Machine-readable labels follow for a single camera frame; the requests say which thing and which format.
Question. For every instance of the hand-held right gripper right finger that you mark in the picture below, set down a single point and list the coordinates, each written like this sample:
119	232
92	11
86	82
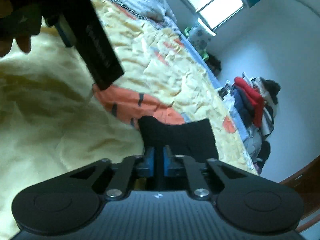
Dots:
168	162

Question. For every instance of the pile of clothes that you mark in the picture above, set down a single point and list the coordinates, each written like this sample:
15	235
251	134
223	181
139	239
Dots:
252	120

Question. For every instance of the red jacket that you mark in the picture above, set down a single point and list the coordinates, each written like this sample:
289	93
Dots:
251	97

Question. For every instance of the person's left hand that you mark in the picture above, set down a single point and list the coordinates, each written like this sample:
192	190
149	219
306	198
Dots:
23	43

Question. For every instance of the black hat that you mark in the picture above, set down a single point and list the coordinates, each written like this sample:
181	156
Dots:
272	90

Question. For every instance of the floral pillow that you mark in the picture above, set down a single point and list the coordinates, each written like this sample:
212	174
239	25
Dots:
201	38

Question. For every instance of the black pants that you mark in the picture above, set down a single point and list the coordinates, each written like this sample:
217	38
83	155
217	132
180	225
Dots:
180	137

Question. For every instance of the window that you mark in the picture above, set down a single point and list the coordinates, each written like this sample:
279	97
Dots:
212	2

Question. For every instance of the dark bag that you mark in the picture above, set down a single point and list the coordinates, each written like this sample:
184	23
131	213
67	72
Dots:
214	63

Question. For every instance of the green plastic chair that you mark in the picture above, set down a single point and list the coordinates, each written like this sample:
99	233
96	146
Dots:
205	55

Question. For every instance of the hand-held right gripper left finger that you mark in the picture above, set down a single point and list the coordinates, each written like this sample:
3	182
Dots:
149	162

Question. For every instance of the grey white quilt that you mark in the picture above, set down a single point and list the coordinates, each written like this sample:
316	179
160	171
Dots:
140	0

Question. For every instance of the yellow cartoon printed blanket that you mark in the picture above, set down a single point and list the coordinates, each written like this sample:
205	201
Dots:
62	120

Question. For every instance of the wooden door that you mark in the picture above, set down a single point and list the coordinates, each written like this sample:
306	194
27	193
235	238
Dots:
302	192

